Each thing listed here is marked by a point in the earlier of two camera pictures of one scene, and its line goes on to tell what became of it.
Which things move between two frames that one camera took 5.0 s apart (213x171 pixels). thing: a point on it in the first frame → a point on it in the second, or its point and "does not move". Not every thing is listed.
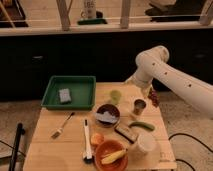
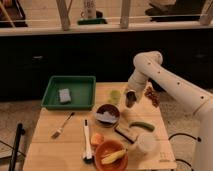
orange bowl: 108,147 does not move
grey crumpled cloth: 106,116 does not move
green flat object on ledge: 92,22 does not move
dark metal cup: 139,105 → 130,98
